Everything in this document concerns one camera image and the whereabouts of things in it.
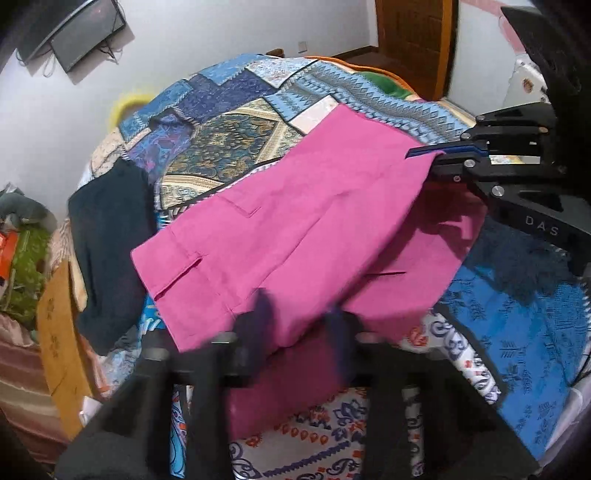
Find pink pants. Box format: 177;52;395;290
131;106;486;439

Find wooden stool with cutouts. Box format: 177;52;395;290
36;261;100;440

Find green orange fleece blanket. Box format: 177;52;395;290
307;55;422;101

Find wooden door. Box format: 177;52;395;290
376;0;459;100

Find pink striped curtain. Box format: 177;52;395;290
1;315;68;465

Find green patterned storage bag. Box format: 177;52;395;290
1;225;50;330

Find dark navy folded garment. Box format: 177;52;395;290
68;158;156;356

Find orange box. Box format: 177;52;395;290
0;231;19;280

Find grey plush toy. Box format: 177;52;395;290
1;183;57;234

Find yellow fluffy cushion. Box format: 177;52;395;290
108;91;154;129

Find wall mounted television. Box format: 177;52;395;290
15;0;127;73

